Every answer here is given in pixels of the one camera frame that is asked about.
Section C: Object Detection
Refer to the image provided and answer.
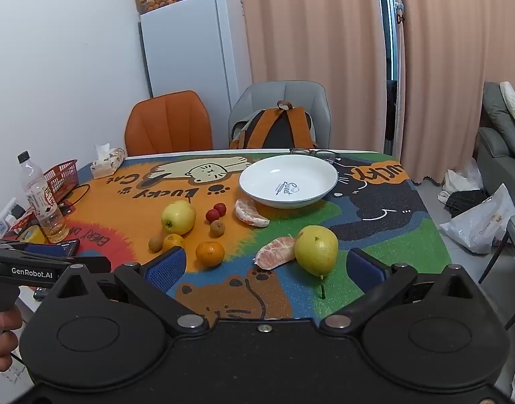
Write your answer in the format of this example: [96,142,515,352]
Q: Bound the black eyeglasses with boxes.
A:
[289,147,341,165]

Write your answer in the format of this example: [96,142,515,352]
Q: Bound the yellow tape roll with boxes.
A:
[20,225,45,245]

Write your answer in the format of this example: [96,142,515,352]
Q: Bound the glass sliding door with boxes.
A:
[373,0,403,156]

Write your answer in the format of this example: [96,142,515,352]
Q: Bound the peeled citrus segment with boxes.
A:
[234,198,271,229]
[255,236,298,270]

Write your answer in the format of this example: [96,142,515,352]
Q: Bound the dark striped cloth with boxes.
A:
[445,189,489,217]

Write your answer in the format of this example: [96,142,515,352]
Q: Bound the printed tissue box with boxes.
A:
[90,142,129,179]

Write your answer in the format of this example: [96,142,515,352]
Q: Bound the yellow pear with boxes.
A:
[294,225,339,299]

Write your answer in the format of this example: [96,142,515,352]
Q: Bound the orange chair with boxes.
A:
[124,90,214,157]

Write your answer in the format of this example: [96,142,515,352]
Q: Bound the printed cartoon table mat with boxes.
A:
[68,149,452,321]

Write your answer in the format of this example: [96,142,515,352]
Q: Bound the small white plastic bag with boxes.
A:
[438,168,484,205]

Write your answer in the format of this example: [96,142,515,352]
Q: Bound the orange mandarin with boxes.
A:
[196,241,226,268]
[162,233,186,253]

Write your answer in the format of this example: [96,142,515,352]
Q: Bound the orange and black backpack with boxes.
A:
[229,100,319,150]

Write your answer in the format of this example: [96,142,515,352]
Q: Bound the black cable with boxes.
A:
[58,183,92,215]

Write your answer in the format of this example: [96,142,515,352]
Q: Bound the yellow apple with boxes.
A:
[161,200,197,236]

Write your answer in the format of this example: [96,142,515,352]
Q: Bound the red plastic basket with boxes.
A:
[43,159,79,203]

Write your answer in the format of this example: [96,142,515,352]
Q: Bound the white bag on sofa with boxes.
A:
[499,81,515,131]

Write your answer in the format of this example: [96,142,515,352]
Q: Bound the clear plastic bottle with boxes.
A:
[17,150,71,244]

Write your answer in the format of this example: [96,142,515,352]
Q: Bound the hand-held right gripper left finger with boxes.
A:
[36,245,210,337]

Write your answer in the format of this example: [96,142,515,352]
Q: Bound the white bowl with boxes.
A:
[239,154,339,210]

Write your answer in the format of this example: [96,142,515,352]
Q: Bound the peach curtain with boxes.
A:
[396,0,515,183]
[207,0,388,154]

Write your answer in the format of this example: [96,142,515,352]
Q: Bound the clear carton of eggs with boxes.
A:
[135,0,180,12]

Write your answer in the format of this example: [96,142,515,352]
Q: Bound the person's left hand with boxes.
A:
[0,303,23,373]

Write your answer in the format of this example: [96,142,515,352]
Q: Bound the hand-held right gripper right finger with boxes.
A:
[320,247,494,337]

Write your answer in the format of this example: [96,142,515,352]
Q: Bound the grey sofa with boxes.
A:
[472,81,515,203]

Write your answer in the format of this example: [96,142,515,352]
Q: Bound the grey chair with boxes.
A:
[228,80,333,150]

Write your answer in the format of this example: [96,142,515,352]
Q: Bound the white power strip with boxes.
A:
[0,202,29,238]

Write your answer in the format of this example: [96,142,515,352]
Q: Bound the white fridge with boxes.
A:
[140,0,254,150]

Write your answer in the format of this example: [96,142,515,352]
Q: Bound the dark smartphone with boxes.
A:
[13,239,80,258]

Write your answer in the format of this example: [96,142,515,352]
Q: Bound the large white plastic bag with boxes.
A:
[439,183,515,255]

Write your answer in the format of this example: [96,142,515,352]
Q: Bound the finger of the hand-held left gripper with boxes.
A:
[72,256,112,275]

